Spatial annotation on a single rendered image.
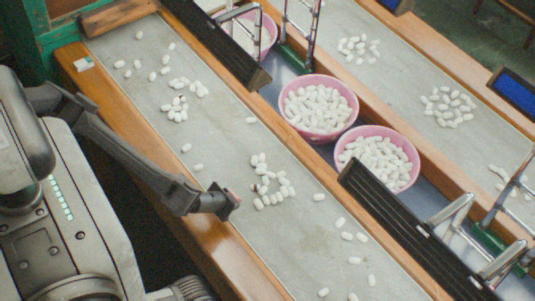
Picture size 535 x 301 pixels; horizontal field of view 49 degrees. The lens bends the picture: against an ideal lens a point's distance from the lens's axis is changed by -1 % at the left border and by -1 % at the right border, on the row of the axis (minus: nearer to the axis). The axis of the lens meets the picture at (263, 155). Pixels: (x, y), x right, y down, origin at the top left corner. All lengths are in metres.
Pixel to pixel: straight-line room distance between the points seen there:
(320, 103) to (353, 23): 0.44
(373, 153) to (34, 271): 1.27
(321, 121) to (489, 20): 2.02
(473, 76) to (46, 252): 1.67
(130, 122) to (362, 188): 0.85
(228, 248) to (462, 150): 0.83
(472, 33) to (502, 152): 1.70
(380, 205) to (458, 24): 2.42
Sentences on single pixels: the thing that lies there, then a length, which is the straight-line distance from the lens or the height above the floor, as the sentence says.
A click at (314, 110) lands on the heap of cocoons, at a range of 1.98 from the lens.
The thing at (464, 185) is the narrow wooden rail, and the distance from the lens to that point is 1.88.
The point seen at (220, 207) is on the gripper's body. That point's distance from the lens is 1.59.
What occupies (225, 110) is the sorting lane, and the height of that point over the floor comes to 0.74.
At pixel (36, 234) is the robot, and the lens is 0.91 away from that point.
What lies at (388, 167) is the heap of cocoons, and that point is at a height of 0.74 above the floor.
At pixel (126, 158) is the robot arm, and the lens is 1.53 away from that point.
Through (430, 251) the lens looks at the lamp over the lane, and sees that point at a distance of 1.33.
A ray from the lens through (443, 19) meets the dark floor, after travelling 3.69.
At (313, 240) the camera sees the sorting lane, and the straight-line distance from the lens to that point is 1.69.
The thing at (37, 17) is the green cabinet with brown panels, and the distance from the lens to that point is 2.12.
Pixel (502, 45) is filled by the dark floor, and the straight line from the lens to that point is 3.64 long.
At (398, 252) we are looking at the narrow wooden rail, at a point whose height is 0.76.
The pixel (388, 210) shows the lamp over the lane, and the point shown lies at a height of 1.09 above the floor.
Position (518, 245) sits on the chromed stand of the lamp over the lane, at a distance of 1.37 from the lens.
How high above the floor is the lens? 2.20
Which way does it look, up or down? 53 degrees down
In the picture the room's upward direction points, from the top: 4 degrees clockwise
